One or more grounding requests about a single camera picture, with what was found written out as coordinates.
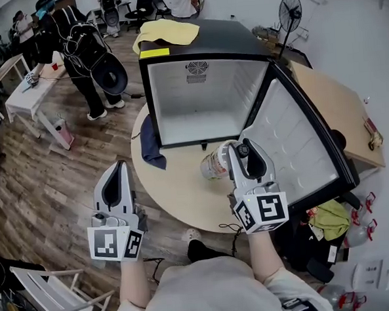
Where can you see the yellow-green cloth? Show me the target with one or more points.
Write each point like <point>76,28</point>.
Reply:
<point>331,218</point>

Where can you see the clear plastic drink bottle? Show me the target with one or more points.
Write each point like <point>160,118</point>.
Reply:
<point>215,165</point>

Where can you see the dark blue cloth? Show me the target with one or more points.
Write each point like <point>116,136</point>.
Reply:
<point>150,144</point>

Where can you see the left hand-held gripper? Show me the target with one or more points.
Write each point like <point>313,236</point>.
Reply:
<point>104,244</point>

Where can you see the black standing fan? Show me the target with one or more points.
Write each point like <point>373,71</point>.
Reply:
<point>290,12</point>

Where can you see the person's black shoe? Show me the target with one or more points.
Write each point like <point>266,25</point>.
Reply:
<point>203,249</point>

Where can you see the white paper sheets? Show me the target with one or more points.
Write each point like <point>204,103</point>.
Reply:
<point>379,271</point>

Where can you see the black office chair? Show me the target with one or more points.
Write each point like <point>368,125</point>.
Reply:
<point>141,11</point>

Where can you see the pink bag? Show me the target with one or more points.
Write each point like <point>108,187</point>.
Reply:
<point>65,133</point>

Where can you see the black mini fridge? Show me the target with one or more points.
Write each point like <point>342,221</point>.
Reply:
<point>207,98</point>

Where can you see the person's left forearm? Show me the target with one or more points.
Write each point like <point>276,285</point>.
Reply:
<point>133,281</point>

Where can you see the white table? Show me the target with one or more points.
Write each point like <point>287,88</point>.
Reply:
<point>29,94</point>

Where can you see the person's right forearm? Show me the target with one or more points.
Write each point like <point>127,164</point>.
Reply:
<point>264,255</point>

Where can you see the person's beige shirt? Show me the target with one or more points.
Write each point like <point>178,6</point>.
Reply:
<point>209,295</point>

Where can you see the yellow cloth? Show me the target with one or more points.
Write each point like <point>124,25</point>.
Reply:
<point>168,31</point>

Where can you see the black bag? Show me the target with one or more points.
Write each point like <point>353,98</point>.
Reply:
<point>305,243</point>

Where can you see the wooden desk with white legs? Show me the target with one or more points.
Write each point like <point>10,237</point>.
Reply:
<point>2,73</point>

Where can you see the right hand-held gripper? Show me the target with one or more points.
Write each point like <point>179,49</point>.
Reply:
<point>270,209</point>

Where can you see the light wooden desk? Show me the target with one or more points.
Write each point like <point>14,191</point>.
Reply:
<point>336,110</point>

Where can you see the white slatted chair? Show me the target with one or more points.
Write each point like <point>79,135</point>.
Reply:
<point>58,298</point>

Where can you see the red cup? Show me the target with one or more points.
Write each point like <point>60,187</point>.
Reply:
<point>55,66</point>

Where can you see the small items with red card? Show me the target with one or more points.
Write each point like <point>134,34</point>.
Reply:
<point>374,134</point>

